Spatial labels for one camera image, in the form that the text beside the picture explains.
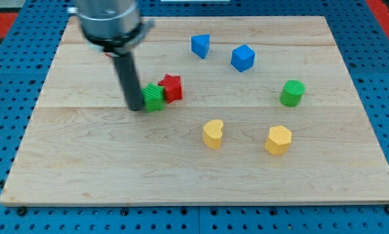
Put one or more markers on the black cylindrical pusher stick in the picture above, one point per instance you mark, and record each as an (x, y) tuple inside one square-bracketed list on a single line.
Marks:
[(129, 81)]

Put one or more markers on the green star block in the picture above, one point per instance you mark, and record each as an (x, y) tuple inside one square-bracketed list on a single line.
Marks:
[(153, 97)]

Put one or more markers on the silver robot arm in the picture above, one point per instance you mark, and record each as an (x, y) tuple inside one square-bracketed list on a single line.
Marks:
[(116, 27)]

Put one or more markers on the red star block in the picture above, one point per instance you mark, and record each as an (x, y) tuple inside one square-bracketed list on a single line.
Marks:
[(172, 87)]

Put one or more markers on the yellow hexagon block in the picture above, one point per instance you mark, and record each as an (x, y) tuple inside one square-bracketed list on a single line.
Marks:
[(278, 140)]

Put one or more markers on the blue triangle block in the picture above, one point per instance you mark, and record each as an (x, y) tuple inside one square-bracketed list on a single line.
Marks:
[(200, 45)]

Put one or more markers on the yellow heart block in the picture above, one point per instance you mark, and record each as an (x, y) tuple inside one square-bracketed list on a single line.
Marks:
[(213, 133)]

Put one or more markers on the blue cube block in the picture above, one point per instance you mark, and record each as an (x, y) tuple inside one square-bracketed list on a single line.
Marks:
[(242, 58)]

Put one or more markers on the wooden board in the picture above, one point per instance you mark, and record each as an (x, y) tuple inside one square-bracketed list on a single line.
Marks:
[(83, 147)]

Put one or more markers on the green cylinder block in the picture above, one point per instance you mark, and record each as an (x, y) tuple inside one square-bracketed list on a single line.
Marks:
[(292, 93)]

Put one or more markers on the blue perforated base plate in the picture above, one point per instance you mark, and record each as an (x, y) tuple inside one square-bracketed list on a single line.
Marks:
[(28, 50)]

